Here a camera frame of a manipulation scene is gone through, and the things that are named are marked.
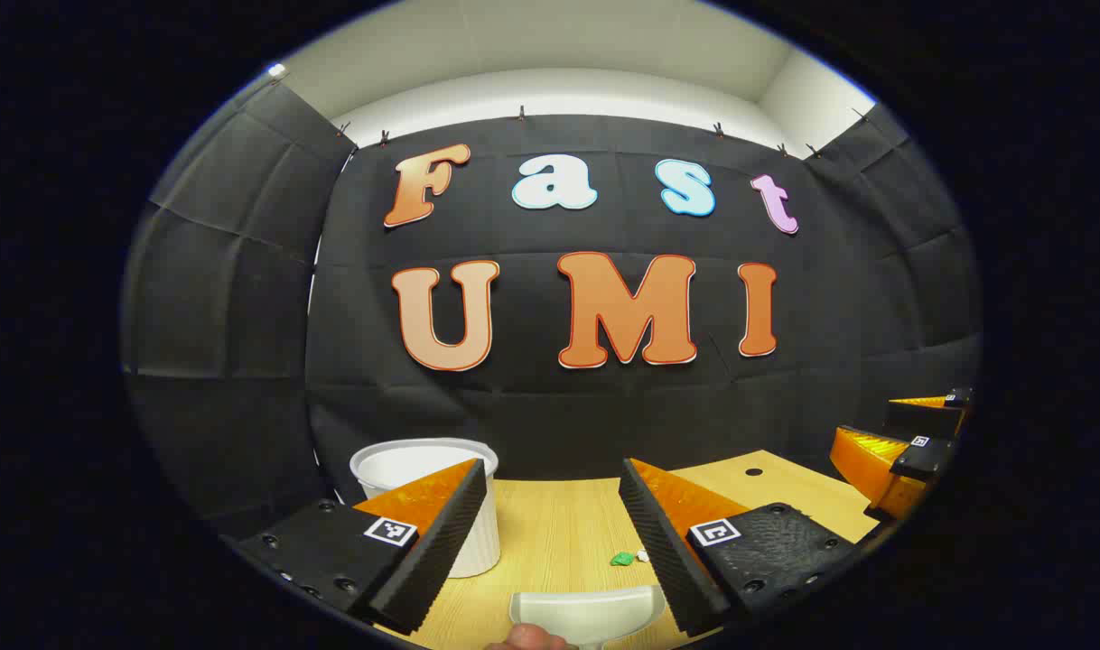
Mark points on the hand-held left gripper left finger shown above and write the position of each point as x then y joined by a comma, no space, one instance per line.
442,551

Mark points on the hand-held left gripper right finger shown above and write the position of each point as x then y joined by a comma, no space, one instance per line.
663,551

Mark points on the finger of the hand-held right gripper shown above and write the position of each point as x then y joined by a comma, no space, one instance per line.
920,420
925,458

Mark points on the green trash scrap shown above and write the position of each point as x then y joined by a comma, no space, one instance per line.
621,560

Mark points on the white ribbed garbage bin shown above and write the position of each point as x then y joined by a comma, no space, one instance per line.
405,462

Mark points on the white plastic dustpan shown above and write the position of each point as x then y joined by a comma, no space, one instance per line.
586,609

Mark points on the wooden desktop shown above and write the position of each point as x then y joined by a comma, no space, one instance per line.
559,533

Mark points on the row of small cloth clips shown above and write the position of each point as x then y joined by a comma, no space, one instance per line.
520,114

